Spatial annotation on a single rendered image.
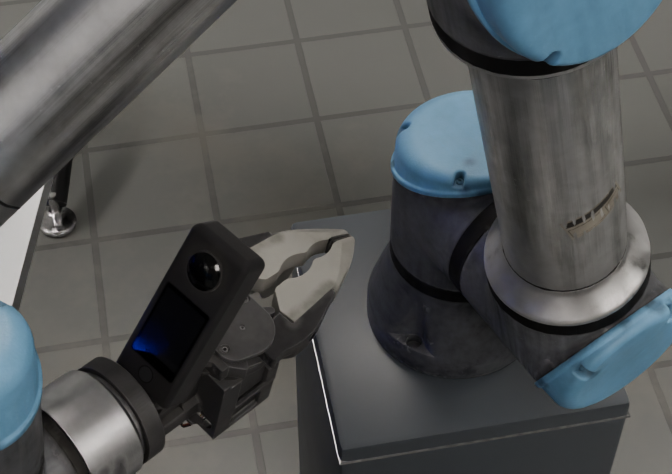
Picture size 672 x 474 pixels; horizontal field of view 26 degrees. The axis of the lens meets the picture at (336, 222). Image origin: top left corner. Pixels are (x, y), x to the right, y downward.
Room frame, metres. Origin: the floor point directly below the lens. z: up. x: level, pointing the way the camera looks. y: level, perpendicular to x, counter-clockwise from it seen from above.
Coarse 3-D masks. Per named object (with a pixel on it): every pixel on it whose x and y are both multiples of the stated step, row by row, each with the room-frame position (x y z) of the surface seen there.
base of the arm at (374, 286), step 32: (384, 256) 0.77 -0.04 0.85; (384, 288) 0.74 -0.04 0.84; (416, 288) 0.72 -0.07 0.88; (384, 320) 0.73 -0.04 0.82; (416, 320) 0.72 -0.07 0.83; (448, 320) 0.70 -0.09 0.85; (480, 320) 0.70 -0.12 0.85; (416, 352) 0.70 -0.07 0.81; (448, 352) 0.69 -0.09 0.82; (480, 352) 0.69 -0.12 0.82
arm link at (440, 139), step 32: (448, 96) 0.80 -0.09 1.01; (416, 128) 0.77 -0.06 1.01; (448, 128) 0.76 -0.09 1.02; (416, 160) 0.73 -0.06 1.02; (448, 160) 0.73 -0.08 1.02; (480, 160) 0.73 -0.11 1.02; (416, 192) 0.72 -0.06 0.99; (448, 192) 0.71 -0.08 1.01; (480, 192) 0.70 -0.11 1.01; (416, 224) 0.72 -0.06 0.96; (448, 224) 0.70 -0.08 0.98; (480, 224) 0.69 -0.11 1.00; (416, 256) 0.72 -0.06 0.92; (448, 256) 0.68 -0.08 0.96; (448, 288) 0.71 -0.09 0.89
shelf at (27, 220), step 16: (48, 192) 0.83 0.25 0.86; (32, 208) 0.80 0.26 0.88; (16, 224) 0.78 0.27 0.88; (32, 224) 0.78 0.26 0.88; (0, 240) 0.77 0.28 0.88; (16, 240) 0.77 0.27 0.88; (32, 240) 0.77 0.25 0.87; (0, 256) 0.75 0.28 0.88; (16, 256) 0.75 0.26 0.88; (32, 256) 0.76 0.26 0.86; (0, 272) 0.73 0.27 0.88; (16, 272) 0.73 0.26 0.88; (0, 288) 0.71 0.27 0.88; (16, 288) 0.72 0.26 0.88; (16, 304) 0.71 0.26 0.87
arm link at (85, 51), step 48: (48, 0) 0.61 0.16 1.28; (96, 0) 0.59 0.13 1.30; (144, 0) 0.59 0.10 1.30; (192, 0) 0.60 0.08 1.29; (0, 48) 0.59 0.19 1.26; (48, 48) 0.58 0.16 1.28; (96, 48) 0.58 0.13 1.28; (144, 48) 0.58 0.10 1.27; (0, 96) 0.56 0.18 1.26; (48, 96) 0.56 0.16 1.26; (96, 96) 0.56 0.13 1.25; (0, 144) 0.54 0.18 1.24; (48, 144) 0.55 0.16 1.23; (0, 192) 0.53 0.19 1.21
